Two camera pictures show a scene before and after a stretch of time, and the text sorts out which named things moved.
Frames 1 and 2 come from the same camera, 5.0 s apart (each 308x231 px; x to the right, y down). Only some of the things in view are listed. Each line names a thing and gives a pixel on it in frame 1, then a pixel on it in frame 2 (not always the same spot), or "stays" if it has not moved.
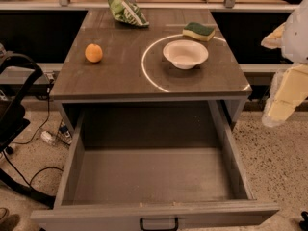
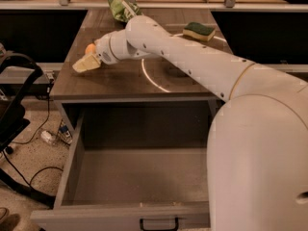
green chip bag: x=128 y=12 stays
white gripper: x=296 y=38 -> x=103 y=51
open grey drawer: x=155 y=164 stays
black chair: x=13 y=124 stays
